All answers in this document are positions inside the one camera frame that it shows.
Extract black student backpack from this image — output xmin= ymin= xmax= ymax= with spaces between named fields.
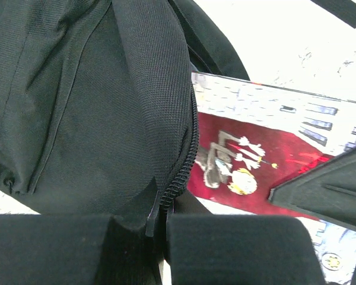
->
xmin=0 ymin=0 xmax=356 ymax=216

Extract thin booklet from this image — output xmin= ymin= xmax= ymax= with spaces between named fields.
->
xmin=186 ymin=71 xmax=356 ymax=285

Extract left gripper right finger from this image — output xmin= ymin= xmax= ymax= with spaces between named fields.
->
xmin=166 ymin=192 xmax=325 ymax=284

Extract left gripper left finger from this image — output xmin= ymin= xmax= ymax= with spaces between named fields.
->
xmin=0 ymin=181 xmax=160 ymax=284

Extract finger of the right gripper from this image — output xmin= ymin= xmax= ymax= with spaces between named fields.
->
xmin=269 ymin=148 xmax=356 ymax=231

